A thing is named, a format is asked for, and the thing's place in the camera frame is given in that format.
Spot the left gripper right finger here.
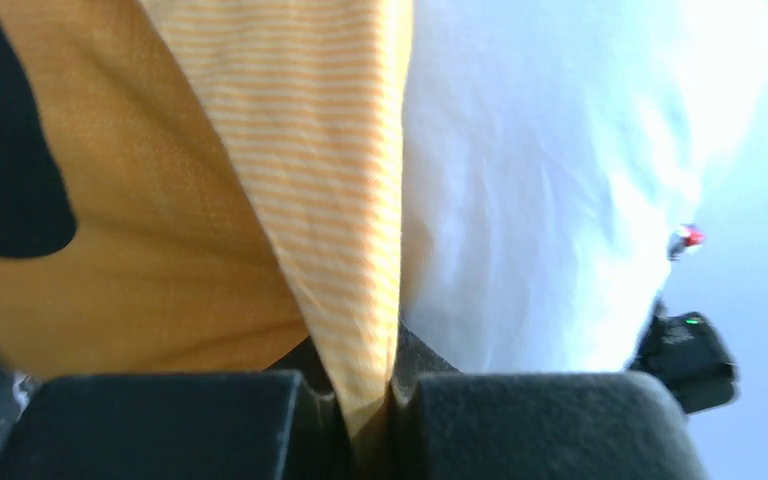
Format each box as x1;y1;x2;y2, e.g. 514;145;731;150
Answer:
390;329;707;480

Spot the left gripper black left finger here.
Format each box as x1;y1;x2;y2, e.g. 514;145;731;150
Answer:
0;341;351;480

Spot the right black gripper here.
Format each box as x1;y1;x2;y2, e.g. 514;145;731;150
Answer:
629;301;738;414

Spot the white pillow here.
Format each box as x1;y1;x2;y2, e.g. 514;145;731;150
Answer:
401;0;768;372

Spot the orange printed pillowcase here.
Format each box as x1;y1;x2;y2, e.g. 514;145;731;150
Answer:
0;1;413;437

